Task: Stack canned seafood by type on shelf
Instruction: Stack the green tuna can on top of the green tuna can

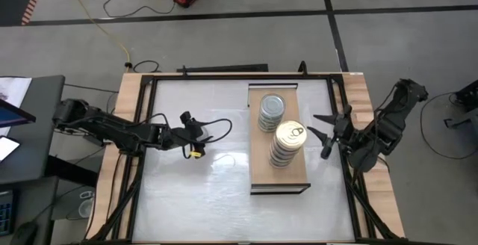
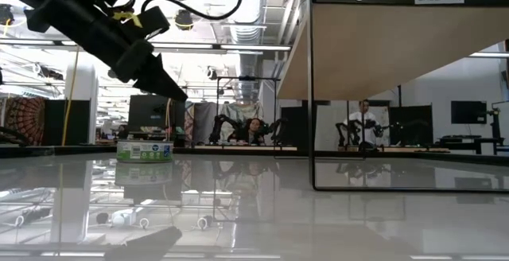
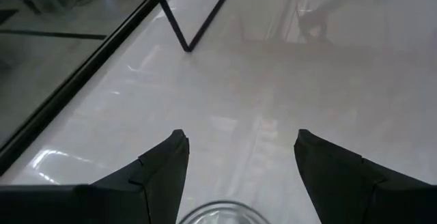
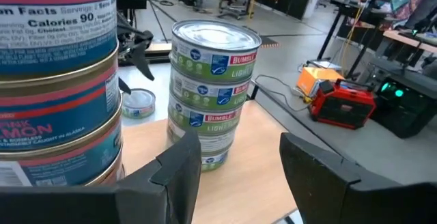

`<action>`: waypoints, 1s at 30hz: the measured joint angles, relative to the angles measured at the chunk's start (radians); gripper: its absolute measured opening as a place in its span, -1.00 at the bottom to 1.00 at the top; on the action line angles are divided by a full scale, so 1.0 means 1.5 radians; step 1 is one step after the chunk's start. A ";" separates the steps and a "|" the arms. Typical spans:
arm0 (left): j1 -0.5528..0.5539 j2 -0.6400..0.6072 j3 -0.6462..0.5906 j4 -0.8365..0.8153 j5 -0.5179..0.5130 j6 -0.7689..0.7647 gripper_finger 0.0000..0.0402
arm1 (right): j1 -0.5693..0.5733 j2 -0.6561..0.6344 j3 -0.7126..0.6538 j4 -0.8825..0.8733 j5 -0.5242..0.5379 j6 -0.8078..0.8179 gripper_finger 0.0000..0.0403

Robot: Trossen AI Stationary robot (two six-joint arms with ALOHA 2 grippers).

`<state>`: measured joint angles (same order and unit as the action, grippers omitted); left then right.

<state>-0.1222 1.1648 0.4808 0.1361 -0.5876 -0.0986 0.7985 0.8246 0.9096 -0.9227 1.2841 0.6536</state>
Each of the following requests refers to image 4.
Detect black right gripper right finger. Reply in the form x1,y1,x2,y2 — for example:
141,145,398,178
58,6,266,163
279,132,437,224

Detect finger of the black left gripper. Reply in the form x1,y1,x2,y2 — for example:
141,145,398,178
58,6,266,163
130,40,156,81
117,77,132,96

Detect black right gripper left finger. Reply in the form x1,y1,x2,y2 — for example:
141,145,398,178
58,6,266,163
0,130,203,224

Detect green label tuna can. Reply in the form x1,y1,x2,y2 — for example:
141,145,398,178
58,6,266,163
121,87,157,120
199,147,230,173
167,92,244,136
166,116,237,153
169,55,255,112
170,18,263,83

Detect blue pink salmon can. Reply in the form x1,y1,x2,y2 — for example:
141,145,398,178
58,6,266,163
0,102,124,188
83,147,126,187
0,44,121,154
0,0,119,81

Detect wooden shelf board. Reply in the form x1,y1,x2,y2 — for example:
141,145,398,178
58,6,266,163
121,99,298,224

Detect red black case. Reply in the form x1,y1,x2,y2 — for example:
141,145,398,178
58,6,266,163
309,79,377,130

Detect black workstation green lights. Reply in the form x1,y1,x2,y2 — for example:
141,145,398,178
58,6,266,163
370,58,437,139

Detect black floor mat striped edge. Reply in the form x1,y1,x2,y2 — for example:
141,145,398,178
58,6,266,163
254,34,281,49

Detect orange box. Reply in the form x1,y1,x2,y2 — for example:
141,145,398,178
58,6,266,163
296,66,346,98

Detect yellow cable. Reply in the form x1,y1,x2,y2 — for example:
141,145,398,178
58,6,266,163
339,0,380,71

